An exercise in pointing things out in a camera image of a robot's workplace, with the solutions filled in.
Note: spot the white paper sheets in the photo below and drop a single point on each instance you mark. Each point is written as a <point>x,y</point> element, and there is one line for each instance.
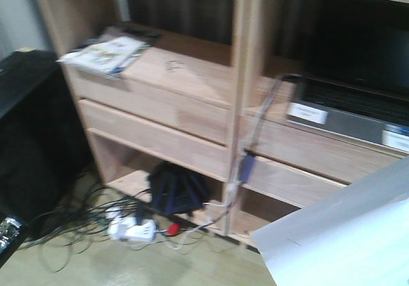
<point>356,236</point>

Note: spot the wooden shelf unit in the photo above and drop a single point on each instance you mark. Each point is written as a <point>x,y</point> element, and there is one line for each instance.
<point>192,102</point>

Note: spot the grey usb hub adapter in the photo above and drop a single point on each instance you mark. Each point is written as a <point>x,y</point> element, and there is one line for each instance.
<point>246,166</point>

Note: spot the black wifi router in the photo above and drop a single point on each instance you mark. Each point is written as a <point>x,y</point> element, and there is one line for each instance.
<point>175,189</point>

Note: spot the stack of magazines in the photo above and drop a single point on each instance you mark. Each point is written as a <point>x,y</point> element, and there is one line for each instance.
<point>112,52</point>

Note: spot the white power strip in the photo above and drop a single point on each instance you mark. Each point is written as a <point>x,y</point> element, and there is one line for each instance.
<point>127,228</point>

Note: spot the grey laptop computer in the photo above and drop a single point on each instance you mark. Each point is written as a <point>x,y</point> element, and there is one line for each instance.
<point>355,84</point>

